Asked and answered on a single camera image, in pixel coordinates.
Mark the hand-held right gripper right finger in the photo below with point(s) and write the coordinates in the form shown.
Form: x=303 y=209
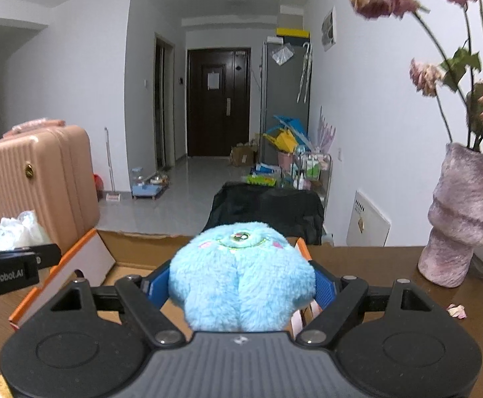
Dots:
x=322 y=286

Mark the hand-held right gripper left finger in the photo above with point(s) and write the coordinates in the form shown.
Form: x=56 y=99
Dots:
x=158 y=288

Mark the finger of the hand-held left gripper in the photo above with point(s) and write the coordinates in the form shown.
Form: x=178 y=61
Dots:
x=48 y=255

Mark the crinkled white plastic bag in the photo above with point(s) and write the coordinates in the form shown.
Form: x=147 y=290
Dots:
x=17 y=232

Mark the orange cardboard box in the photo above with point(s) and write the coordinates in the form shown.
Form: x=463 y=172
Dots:
x=141 y=248

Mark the light blue plush toy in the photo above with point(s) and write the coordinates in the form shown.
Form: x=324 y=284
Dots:
x=241 y=282

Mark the pink ribbed suitcase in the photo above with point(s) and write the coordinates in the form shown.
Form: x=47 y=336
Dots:
x=38 y=182

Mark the white flat board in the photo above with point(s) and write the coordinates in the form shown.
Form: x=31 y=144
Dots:
x=368 y=224

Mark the red bag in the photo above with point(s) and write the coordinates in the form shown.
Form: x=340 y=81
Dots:
x=98 y=186

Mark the blue pet feeding tray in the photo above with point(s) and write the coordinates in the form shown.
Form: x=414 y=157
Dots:
x=146 y=190

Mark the black cloth covered chair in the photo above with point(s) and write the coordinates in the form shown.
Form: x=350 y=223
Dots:
x=258 y=207

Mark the white cart with bottles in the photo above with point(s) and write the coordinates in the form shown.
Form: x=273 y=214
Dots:
x=314 y=170

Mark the pink bucket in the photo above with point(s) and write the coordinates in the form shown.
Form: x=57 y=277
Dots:
x=285 y=161

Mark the fallen pink petal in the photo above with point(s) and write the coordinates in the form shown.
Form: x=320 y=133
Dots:
x=456 y=311

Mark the pink fuzzy vase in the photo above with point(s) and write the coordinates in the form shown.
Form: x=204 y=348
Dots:
x=457 y=215

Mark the brown cardboard box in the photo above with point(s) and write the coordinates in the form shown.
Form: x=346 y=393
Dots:
x=241 y=156

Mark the black eyeglasses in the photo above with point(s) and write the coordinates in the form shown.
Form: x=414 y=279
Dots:
x=480 y=267

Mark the dark wooden entrance door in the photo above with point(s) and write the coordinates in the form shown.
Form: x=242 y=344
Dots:
x=208 y=124

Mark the grey refrigerator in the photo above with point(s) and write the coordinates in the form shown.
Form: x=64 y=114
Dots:
x=283 y=91

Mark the white paper notice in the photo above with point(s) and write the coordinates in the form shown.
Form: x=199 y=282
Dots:
x=212 y=81

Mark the white folded umbrella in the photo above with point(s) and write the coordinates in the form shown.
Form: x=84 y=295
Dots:
x=305 y=70

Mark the clear plastic bag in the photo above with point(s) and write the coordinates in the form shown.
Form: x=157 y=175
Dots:
x=282 y=55

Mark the yellow and black box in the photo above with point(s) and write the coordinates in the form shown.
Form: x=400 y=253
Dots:
x=293 y=32

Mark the purple wall decoration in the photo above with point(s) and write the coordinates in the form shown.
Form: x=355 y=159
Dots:
x=325 y=132

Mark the blue plastic frame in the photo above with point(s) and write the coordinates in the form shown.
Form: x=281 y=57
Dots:
x=291 y=124

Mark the dark interior door frame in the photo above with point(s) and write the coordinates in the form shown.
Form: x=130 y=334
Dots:
x=158 y=103

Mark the wall poster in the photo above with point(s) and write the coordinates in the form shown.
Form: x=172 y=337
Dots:
x=328 y=29

